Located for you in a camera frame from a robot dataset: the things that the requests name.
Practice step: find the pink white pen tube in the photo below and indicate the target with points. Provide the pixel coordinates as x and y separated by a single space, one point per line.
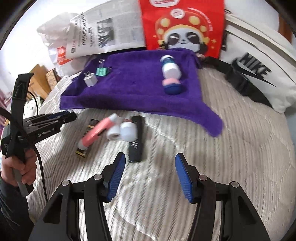
103 125

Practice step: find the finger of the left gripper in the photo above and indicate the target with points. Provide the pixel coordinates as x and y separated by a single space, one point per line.
60 117

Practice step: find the brown patterned book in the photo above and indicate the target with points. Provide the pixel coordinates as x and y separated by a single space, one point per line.
52 78

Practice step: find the purple towel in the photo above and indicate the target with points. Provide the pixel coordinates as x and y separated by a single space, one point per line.
135 83

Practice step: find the black tube white cap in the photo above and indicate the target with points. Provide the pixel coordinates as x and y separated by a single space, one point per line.
135 148

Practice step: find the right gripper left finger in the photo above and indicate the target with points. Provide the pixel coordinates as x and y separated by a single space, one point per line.
60 217

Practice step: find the black gold chocolate bar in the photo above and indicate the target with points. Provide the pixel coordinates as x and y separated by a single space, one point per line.
83 147

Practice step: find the red panda paper bag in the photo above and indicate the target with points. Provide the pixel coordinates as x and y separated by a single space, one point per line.
191 24

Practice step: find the pink blue round container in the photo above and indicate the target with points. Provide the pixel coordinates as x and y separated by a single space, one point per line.
172 86

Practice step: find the teal binder clip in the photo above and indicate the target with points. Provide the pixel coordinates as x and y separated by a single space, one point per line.
101 70

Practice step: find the folded newspaper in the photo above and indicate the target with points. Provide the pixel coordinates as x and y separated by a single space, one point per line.
110 26

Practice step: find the white Miniso plastic bag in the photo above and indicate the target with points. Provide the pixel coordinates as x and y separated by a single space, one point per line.
54 36

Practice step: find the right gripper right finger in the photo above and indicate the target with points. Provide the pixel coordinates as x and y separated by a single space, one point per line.
239 218

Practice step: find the left hand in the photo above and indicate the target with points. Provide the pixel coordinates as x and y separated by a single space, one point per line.
27 170

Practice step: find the blue white bottle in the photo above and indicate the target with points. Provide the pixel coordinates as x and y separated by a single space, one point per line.
169 68

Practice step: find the white USB charger plug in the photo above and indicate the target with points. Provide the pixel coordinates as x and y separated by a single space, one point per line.
90 79

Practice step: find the white Nike waist bag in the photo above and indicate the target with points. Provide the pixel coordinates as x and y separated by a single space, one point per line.
258 62

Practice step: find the small white tape roll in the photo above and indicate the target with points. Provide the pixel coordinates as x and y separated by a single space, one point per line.
114 133

